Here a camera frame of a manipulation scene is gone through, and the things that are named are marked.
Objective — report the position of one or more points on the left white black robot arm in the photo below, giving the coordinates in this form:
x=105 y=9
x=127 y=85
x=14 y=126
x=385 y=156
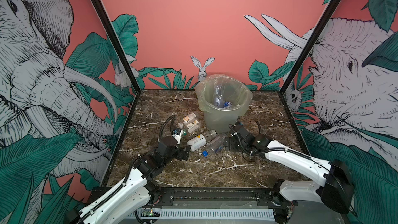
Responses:
x=135 y=190

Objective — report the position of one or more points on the translucent plastic bin liner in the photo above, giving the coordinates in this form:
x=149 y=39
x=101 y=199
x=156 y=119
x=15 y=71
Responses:
x=222 y=88

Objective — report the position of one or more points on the left black frame post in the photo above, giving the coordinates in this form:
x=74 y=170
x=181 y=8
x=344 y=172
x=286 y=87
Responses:
x=110 y=31

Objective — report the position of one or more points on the white slotted cable duct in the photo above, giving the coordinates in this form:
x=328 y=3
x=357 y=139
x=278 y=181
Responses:
x=190 y=213

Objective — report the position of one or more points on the blue label bottle white cap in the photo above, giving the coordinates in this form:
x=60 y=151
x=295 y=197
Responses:
x=228 y=105

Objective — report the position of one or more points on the right black frame post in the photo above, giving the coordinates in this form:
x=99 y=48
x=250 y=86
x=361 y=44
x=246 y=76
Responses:
x=326 y=15

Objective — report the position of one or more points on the black front mounting rail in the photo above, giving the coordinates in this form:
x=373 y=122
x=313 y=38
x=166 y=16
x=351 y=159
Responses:
x=167 y=196

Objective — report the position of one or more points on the clear bottle blue cap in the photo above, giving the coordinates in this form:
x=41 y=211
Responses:
x=216 y=145

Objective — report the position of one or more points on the crushed clear bottle white cap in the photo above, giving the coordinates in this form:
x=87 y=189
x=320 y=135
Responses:
x=218 y=99

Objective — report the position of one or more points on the green cap small bottle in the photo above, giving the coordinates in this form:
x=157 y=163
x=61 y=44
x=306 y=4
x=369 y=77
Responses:
x=183 y=129

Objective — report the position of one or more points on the green mesh waste bin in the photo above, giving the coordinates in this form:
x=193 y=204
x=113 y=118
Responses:
x=224 y=116

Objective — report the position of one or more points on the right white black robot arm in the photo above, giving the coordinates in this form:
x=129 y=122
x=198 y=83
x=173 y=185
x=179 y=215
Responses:
x=329 y=182

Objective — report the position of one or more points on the black frame post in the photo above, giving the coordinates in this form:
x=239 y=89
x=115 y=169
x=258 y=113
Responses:
x=110 y=31
x=326 y=15

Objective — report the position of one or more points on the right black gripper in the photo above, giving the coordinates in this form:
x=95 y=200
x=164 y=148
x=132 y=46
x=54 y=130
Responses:
x=231 y=147

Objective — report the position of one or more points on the beige label small bottle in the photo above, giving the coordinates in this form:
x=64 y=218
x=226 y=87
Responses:
x=193 y=126

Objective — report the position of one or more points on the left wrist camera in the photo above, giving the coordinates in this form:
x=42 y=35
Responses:
x=176 y=135

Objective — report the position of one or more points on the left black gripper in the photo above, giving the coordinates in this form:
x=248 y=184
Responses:
x=181 y=155

